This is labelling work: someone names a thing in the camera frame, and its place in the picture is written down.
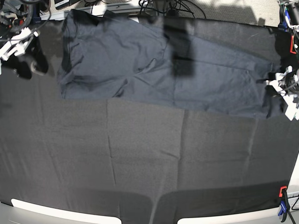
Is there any blue orange clamp near right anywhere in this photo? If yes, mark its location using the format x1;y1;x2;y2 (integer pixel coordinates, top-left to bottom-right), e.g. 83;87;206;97
278;186;296;224

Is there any black table cover cloth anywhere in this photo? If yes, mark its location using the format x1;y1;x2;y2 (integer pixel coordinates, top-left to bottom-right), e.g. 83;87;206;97
0;22;299;224

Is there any orange clamp far right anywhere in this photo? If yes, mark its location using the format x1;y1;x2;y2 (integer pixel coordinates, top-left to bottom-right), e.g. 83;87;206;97
290;35;299;54

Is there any dark navy t-shirt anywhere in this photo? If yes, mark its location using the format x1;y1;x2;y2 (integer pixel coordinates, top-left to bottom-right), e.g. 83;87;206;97
57;10;284;119

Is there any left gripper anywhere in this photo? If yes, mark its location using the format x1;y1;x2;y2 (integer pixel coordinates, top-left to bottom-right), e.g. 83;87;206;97
280;70;299;95

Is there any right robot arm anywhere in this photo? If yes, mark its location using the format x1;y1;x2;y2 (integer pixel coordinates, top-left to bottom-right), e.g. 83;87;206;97
0;0;51;79

